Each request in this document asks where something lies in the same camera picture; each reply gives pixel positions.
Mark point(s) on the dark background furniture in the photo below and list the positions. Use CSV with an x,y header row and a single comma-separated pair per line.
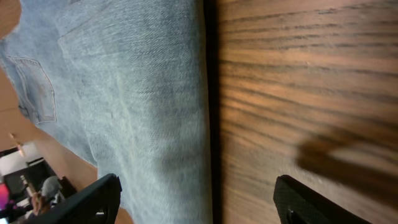
x,y
20,184

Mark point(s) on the seated person in background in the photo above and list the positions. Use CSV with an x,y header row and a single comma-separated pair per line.
x,y
42,201

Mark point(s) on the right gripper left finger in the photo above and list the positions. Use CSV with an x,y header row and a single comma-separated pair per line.
x,y
97,203

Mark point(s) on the light blue denim jeans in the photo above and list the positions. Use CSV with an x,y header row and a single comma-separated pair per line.
x,y
122,84

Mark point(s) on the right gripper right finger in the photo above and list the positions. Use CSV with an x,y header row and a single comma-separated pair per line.
x,y
298,204

